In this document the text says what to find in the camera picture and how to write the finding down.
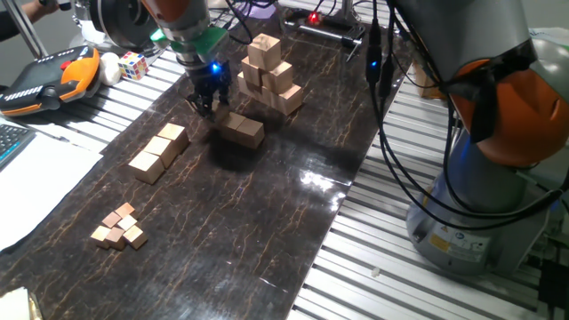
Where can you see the black handheld controller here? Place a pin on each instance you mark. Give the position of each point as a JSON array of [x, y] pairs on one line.
[[62, 4]]

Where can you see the aluminium extrusion post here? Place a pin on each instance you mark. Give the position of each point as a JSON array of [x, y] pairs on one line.
[[24, 26]]

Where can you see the cardboard box with wood blocks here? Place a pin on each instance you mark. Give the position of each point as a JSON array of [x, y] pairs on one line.
[[424, 84]]

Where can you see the black computer keyboard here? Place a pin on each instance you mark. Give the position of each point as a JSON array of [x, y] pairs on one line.
[[11, 142]]

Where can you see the forearm in black sleeve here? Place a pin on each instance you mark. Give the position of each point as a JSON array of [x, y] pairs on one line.
[[11, 26]]

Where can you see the purple plastic bag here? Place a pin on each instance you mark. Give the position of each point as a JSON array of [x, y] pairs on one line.
[[260, 9]]

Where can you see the black filament spool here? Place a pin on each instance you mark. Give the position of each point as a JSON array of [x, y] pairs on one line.
[[124, 20]]

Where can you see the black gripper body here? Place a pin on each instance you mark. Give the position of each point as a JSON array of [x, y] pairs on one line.
[[211, 82]]

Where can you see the dark marble pattern mat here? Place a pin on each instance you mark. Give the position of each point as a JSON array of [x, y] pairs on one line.
[[222, 249]]

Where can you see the black metal frame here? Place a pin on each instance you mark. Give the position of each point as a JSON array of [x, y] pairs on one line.
[[326, 35]]

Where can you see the colourful puzzle cube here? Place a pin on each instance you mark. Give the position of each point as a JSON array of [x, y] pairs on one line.
[[133, 66]]

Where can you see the white paper sheets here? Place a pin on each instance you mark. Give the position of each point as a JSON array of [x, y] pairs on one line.
[[44, 186]]

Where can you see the operator hand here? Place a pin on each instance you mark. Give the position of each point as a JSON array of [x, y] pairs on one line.
[[40, 6]]

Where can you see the gold and white box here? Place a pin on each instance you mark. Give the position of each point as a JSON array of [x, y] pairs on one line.
[[13, 304]]

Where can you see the white rounded object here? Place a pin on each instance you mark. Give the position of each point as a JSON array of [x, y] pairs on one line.
[[109, 69]]

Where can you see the small wooden cube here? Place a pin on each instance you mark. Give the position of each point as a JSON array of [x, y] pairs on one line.
[[127, 222], [100, 235], [135, 235], [111, 219], [125, 209], [115, 237]]

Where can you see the large wooden cube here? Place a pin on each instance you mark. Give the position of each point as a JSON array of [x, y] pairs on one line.
[[264, 51], [243, 86], [262, 95], [251, 71], [288, 100], [278, 77]]

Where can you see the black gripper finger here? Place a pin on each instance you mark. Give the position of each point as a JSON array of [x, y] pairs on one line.
[[225, 100], [201, 107]]

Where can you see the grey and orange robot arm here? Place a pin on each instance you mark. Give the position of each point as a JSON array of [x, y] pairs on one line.
[[467, 35]]

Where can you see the black orange teach pendant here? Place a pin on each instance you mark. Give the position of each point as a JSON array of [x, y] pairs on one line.
[[40, 84]]

